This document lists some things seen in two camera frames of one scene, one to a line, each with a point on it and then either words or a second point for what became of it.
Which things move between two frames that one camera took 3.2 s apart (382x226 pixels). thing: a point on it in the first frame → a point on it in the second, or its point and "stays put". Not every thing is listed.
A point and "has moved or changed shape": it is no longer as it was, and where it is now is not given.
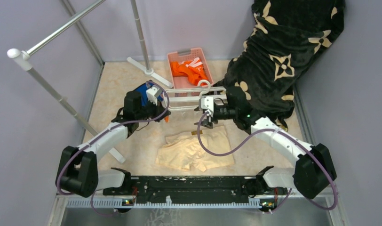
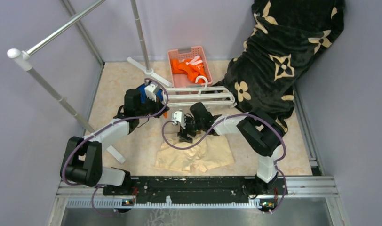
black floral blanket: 285,35 stays put
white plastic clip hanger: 165,98 has moved or changed shape
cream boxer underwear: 183,151 stays put
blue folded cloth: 142,89 stays put
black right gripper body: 222,112 → 190,129
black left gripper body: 150,110 stays put
